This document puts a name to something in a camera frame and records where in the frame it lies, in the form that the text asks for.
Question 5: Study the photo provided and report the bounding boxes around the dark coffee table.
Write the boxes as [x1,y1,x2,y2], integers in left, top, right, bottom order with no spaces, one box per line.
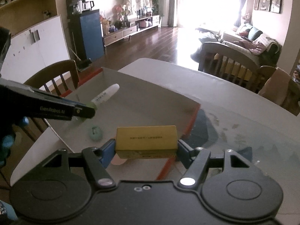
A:
[195,26,223,43]

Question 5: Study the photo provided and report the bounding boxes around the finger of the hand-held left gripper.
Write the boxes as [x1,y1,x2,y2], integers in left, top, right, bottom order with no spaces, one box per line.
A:
[70,101,97,120]

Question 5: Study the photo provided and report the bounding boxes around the beige sofa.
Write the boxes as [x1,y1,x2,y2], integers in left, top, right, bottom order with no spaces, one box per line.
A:
[221,23,283,66]

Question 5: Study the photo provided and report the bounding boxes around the yellow rectangular box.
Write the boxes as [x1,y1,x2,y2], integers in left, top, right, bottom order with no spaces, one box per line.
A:
[116,125,178,159]

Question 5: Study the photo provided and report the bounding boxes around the wooden media console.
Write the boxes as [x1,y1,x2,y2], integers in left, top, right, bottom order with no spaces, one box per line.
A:
[102,15,161,48]

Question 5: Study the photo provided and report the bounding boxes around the pink potted flowers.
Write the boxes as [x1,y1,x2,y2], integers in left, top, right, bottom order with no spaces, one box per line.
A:
[112,4,132,29]

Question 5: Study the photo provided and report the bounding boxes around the broom with dustpan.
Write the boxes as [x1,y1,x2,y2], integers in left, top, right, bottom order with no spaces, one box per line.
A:
[70,31,92,72]

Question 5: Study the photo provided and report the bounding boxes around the person's left hand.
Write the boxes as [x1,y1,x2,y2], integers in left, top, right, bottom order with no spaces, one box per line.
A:
[0,117,29,167]

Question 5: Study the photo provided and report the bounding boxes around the white tube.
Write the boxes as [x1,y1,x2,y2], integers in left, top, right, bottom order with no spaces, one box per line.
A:
[90,84,120,109]

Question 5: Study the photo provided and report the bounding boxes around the wooden wall shelf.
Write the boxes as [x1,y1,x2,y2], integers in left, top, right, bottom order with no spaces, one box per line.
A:
[0,0,58,37]

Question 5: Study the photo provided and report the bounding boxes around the dark wooden chair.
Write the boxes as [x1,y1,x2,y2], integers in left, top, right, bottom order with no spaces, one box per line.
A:
[23,60,80,143]

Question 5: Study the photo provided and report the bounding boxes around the blue patterned clothing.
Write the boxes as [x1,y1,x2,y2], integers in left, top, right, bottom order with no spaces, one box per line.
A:
[0,200,17,225]

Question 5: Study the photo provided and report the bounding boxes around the grey curtain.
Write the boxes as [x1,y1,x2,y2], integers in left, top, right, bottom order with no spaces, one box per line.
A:
[167,0,185,27]
[234,0,250,27]

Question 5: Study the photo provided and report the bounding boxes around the grey slatted chair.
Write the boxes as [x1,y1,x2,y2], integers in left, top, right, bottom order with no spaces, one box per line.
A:
[198,42,262,93]

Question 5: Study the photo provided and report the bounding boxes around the green egg-shaped toy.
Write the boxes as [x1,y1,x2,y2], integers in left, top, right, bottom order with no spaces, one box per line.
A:
[88,126,104,142]

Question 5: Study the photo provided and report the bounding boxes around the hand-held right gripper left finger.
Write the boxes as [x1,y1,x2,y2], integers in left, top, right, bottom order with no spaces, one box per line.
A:
[41,139,118,189]

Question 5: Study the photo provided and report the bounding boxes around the white board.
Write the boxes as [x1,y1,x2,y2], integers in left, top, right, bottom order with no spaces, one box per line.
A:
[0,15,71,78]

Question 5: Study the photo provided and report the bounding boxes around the black coffee machine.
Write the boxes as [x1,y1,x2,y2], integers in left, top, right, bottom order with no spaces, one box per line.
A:
[66,0,95,15]

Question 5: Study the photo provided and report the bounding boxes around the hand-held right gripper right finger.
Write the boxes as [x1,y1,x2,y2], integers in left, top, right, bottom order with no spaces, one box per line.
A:
[177,139,256,189]

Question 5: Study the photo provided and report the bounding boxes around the orange cardboard box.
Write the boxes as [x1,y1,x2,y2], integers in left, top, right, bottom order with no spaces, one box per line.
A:
[10,67,202,185]

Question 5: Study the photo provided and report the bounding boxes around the blue cabinet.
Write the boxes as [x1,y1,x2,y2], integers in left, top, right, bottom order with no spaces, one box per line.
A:
[67,9,105,62]

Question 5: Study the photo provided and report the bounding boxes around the teal cushion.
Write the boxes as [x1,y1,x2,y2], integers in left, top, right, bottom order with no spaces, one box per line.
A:
[248,27,263,41]

